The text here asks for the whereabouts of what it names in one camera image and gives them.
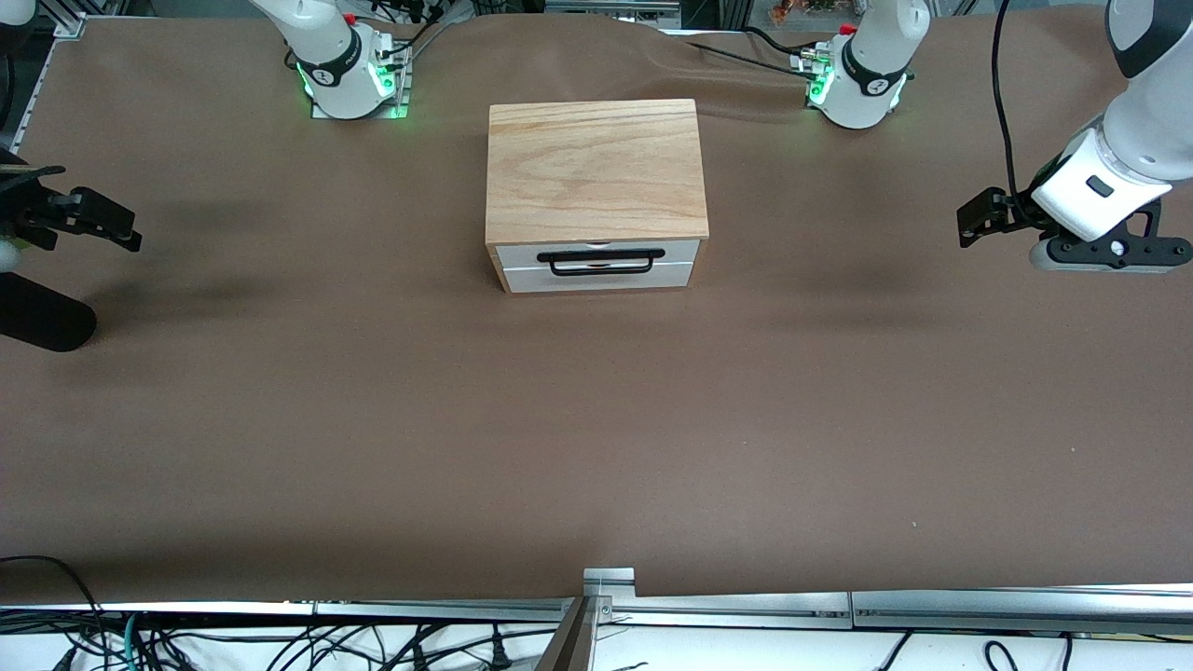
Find white-fronted drawer with black handle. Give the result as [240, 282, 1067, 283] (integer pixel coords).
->
[495, 240, 702, 278]

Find light wooden drawer cabinet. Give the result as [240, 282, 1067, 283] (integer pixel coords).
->
[485, 99, 709, 294]

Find black ribbed cylinder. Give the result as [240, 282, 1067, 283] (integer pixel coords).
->
[0, 273, 98, 353]

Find orange patterned object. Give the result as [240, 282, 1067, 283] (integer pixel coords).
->
[769, 0, 844, 24]

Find brown table cloth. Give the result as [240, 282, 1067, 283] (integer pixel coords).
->
[0, 9, 1193, 607]

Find grey metal strut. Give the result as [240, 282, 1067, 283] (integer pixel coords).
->
[536, 596, 599, 671]

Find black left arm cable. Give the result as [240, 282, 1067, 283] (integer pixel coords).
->
[990, 0, 1028, 201]

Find aluminium frame rail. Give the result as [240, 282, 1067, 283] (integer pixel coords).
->
[17, 13, 87, 150]
[596, 593, 853, 628]
[0, 599, 579, 623]
[545, 0, 681, 27]
[853, 585, 1193, 637]

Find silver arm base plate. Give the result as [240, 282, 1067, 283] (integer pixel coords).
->
[310, 42, 413, 120]

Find white-fronted drawer without handle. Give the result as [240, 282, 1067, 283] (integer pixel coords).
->
[502, 263, 696, 293]

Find silver metal bracket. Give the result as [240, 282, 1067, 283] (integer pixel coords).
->
[583, 568, 637, 602]

